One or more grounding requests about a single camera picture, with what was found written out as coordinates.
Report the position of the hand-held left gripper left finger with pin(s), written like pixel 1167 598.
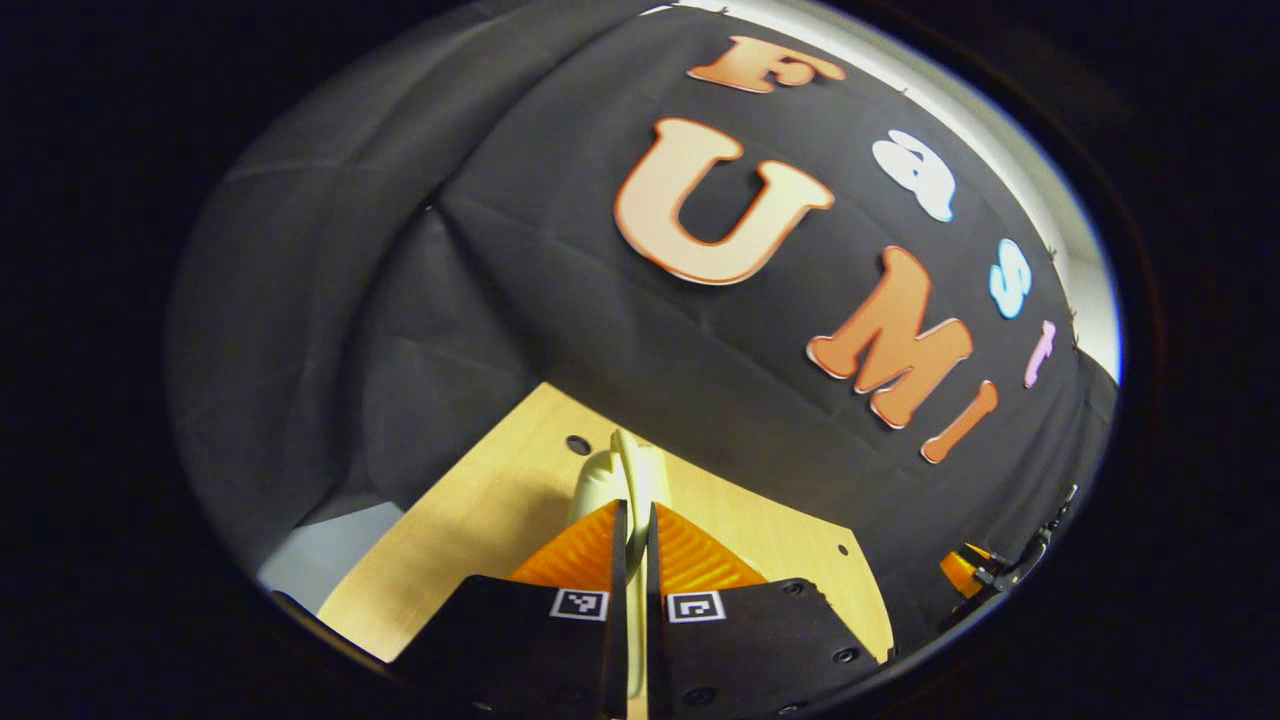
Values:
pixel 617 640

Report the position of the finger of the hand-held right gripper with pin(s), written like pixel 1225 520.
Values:
pixel 962 572

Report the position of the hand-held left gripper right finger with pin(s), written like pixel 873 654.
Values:
pixel 655 650

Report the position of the pale yellow suitcase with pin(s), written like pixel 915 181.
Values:
pixel 610 480

